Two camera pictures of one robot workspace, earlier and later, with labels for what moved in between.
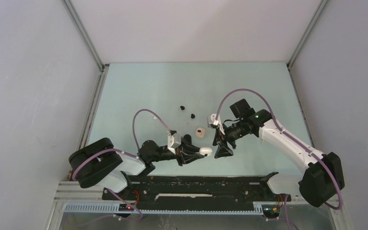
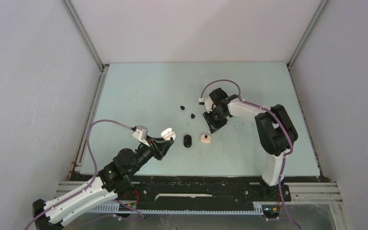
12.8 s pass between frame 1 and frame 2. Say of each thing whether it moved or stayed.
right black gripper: moved
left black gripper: moved
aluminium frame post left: stayed
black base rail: stayed
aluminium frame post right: stayed
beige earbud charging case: moved
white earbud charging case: moved
